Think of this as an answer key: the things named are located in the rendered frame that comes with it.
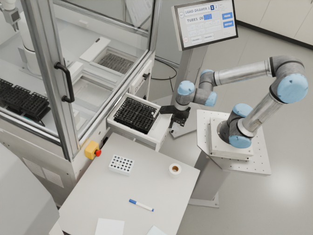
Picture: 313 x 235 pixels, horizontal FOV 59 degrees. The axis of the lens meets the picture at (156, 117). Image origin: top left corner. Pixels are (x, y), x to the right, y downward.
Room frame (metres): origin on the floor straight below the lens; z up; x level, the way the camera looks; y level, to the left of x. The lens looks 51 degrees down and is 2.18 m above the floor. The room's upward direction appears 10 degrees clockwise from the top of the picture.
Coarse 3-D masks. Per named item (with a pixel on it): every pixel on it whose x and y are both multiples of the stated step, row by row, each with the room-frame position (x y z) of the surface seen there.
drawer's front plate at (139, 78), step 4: (148, 64) 1.47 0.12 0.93; (144, 68) 1.43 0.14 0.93; (148, 68) 1.47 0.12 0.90; (140, 72) 1.38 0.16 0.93; (144, 72) 1.41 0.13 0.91; (148, 72) 1.47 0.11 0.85; (140, 76) 1.34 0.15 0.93; (136, 80) 1.30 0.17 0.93; (140, 80) 1.35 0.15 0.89; (144, 80) 1.42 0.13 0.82; (132, 84) 1.25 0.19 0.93; (136, 84) 1.29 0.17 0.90; (132, 88) 1.25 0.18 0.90; (136, 88) 1.30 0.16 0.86; (132, 92) 1.25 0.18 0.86
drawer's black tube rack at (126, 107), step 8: (128, 104) 1.11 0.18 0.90; (136, 104) 1.12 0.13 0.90; (144, 104) 1.13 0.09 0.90; (120, 112) 1.03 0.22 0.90; (128, 112) 1.05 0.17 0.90; (136, 112) 1.06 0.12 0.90; (144, 112) 1.07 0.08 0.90; (120, 120) 1.00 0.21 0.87; (128, 120) 0.99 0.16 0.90; (136, 120) 1.00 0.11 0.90; (144, 120) 1.03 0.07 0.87; (136, 128) 0.96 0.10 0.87; (144, 128) 0.97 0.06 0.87
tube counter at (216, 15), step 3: (216, 12) 1.95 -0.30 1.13; (201, 15) 1.87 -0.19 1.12; (204, 15) 1.89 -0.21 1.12; (207, 15) 1.90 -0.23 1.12; (210, 15) 1.91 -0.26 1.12; (213, 15) 1.92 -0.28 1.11; (216, 15) 1.94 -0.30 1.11; (219, 15) 1.95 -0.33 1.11; (201, 18) 1.86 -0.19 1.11; (204, 18) 1.87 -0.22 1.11; (207, 18) 1.89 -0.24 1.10; (210, 18) 1.90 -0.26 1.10; (213, 18) 1.91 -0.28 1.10
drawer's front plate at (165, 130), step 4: (168, 120) 1.02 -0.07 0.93; (168, 124) 0.99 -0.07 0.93; (164, 128) 0.95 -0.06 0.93; (168, 128) 0.98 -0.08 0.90; (164, 132) 0.93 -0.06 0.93; (160, 136) 0.90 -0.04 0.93; (164, 136) 0.94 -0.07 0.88; (160, 140) 0.87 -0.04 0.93; (156, 144) 0.86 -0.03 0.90; (160, 144) 0.88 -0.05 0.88; (156, 148) 0.86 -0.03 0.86
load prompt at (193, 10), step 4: (208, 4) 1.95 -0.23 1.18; (212, 4) 1.97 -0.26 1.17; (216, 4) 1.99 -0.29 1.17; (184, 8) 1.83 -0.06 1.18; (188, 8) 1.85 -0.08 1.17; (192, 8) 1.87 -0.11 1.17; (196, 8) 1.88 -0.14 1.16; (200, 8) 1.90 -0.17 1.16; (204, 8) 1.92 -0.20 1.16; (208, 8) 1.93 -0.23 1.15; (212, 8) 1.95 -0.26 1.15; (216, 8) 1.97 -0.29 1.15; (184, 12) 1.82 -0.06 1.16; (188, 12) 1.83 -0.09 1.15; (192, 12) 1.85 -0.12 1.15; (196, 12) 1.86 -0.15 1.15; (200, 12) 1.88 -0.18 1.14; (204, 12) 1.90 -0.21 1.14
